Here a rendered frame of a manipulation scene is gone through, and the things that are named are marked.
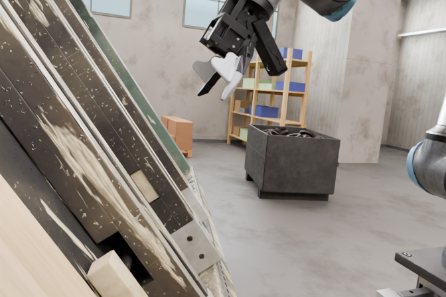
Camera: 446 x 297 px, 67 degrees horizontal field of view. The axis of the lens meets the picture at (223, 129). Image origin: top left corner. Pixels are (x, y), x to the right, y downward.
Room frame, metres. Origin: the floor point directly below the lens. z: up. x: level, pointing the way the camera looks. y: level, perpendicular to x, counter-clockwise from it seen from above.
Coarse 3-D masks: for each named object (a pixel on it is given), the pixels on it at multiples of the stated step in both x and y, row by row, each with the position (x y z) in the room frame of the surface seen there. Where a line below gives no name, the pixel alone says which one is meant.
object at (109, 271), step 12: (96, 264) 0.36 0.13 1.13; (108, 264) 0.34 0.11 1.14; (120, 264) 0.37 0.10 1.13; (96, 276) 0.34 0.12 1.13; (108, 276) 0.34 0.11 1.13; (120, 276) 0.35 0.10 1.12; (132, 276) 0.37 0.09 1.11; (96, 288) 0.34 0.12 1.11; (108, 288) 0.34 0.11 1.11; (120, 288) 0.35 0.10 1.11; (132, 288) 0.35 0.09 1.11
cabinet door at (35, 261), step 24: (0, 192) 0.28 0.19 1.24; (0, 216) 0.26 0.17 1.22; (24, 216) 0.29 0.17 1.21; (0, 240) 0.24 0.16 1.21; (24, 240) 0.27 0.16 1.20; (48, 240) 0.30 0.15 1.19; (0, 264) 0.23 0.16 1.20; (24, 264) 0.25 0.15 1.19; (48, 264) 0.28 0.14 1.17; (0, 288) 0.22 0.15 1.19; (24, 288) 0.24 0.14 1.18; (48, 288) 0.26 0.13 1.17; (72, 288) 0.28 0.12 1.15
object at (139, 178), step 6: (132, 174) 0.75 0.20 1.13; (138, 174) 0.75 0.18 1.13; (144, 174) 0.75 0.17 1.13; (138, 180) 0.75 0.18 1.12; (144, 180) 0.75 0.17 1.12; (138, 186) 0.75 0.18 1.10; (144, 186) 0.75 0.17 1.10; (150, 186) 0.75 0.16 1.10; (144, 192) 0.75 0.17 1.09; (150, 192) 0.75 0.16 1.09; (156, 192) 0.76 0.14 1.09; (150, 198) 0.75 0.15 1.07; (156, 198) 0.76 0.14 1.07
